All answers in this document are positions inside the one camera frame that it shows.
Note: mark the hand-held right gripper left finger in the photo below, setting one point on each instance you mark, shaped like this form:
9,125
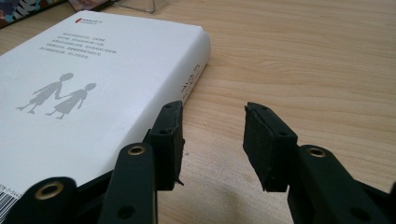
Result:
168,146

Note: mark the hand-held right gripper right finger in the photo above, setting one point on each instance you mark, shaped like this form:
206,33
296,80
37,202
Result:
267,149

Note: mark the thick white book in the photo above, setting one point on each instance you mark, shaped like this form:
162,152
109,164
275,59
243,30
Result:
109,77

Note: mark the clear acrylic book rack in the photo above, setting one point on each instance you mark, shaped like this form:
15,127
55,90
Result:
137,5

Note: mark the colourful hardcover picture book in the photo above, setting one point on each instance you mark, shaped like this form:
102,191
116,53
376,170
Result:
25,11

